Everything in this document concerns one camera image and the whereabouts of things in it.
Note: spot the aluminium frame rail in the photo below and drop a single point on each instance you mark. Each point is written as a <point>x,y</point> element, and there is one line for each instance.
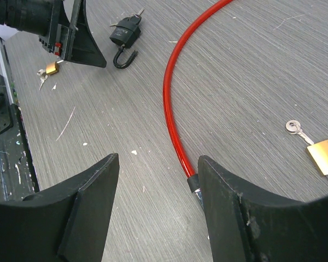
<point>5,71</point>

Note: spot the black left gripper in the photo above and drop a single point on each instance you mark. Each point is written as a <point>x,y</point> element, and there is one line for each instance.
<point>67,38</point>

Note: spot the silver padlock key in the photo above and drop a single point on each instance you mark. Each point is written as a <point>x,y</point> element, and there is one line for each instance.
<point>294,127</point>

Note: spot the black padlock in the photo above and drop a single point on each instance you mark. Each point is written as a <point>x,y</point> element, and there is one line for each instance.
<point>124,36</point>

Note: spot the small silver keys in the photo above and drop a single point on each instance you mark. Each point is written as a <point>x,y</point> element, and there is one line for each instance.
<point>43,76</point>

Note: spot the large brass padlock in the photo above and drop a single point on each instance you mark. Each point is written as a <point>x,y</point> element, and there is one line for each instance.
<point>319,154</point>

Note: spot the black-headed key bunch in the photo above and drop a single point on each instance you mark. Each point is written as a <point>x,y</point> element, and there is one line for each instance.
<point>133,17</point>

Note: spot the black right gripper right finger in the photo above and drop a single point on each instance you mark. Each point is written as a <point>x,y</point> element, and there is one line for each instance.
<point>248,223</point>

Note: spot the small brass padlock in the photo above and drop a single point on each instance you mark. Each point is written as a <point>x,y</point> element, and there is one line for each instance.
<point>52,68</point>

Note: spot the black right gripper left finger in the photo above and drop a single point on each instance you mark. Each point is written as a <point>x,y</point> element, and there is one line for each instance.
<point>66,222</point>

